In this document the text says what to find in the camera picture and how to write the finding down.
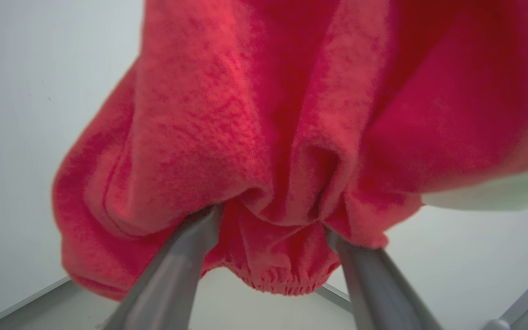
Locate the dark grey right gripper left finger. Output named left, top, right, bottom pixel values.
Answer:
left=101, top=204, right=226, bottom=330

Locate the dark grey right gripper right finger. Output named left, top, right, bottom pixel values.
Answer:
left=324, top=228, right=444, bottom=330

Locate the red and white garment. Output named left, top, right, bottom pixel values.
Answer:
left=52, top=0, right=528, bottom=302

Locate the wide white partition panel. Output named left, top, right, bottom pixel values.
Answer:
left=0, top=0, right=146, bottom=330

